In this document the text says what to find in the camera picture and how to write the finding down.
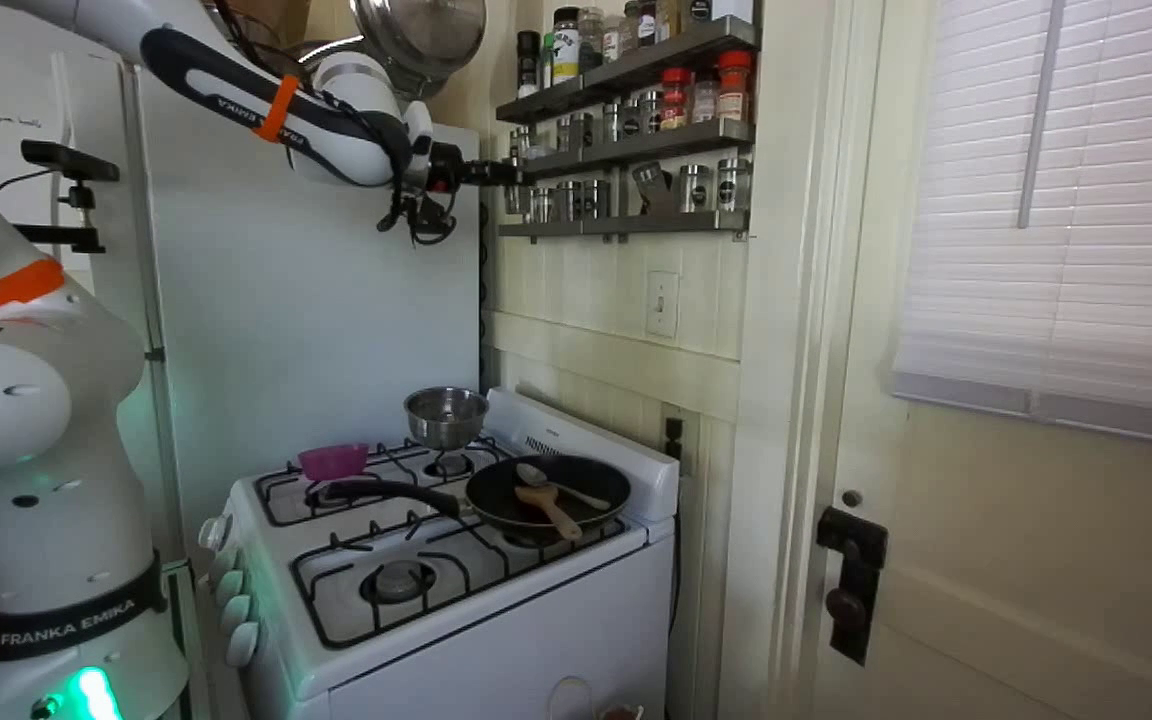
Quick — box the shiny hanging steel pot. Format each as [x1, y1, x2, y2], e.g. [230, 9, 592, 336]
[291, 0, 493, 105]

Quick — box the wooden spatula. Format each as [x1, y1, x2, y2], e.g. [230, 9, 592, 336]
[513, 478, 586, 546]

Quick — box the metal three tier spice rack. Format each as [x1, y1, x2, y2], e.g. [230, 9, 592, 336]
[493, 13, 759, 247]

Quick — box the black camera stand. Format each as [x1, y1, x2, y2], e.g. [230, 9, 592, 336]
[16, 137, 124, 255]

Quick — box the white refrigerator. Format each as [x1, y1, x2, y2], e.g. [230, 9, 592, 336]
[72, 58, 486, 563]

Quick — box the white gas stove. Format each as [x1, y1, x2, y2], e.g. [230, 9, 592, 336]
[190, 385, 683, 720]

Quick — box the white blind wand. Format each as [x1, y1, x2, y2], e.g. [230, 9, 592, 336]
[1011, 0, 1072, 232]

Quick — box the dark spice jar black lid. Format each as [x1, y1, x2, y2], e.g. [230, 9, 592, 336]
[618, 0, 660, 54]

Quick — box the black stove grate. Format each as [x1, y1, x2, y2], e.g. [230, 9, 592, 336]
[252, 438, 499, 532]
[289, 504, 633, 654]

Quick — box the spice jar red lid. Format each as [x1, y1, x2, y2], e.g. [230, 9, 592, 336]
[710, 47, 754, 137]

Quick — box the black frying pan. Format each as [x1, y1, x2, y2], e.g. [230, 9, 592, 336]
[303, 453, 637, 542]

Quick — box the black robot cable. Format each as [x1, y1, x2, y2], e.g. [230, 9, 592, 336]
[273, 126, 465, 253]

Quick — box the small steel saucepan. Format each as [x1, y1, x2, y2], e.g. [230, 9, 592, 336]
[401, 385, 493, 453]

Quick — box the grey metal spoon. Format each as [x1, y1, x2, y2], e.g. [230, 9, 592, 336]
[513, 462, 616, 517]

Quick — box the brown cardboard box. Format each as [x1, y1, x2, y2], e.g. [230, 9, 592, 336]
[212, 0, 316, 58]

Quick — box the black door lock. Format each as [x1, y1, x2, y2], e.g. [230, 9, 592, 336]
[812, 501, 893, 668]

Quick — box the large jar white label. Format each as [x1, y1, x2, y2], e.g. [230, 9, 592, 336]
[545, 5, 586, 94]

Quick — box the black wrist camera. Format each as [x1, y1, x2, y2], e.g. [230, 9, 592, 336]
[372, 179, 465, 253]

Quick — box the white window blind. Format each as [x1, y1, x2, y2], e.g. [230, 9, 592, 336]
[885, 0, 1152, 453]

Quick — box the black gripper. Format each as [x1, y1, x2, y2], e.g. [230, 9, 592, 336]
[429, 142, 527, 197]

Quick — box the dark glass bottle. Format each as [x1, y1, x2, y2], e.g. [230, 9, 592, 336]
[513, 27, 545, 101]

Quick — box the cream white door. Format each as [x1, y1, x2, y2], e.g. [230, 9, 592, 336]
[806, 0, 1152, 720]

